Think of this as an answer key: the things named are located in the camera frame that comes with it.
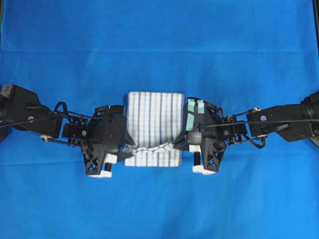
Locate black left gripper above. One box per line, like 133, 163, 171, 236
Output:
82, 105, 135, 178

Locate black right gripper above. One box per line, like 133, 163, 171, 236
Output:
173, 97, 227, 175

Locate white blue-striped towel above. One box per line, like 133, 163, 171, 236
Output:
125, 92, 184, 167

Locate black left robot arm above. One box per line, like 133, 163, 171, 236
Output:
0, 84, 135, 178

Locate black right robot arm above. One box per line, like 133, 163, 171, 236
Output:
173, 93, 319, 175

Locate blue table cloth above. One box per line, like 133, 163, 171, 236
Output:
0, 0, 319, 239

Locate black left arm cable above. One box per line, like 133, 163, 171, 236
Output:
0, 101, 95, 129

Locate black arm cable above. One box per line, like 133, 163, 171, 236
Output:
0, 101, 95, 129
196, 117, 319, 150

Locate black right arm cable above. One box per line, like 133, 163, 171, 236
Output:
196, 117, 319, 150

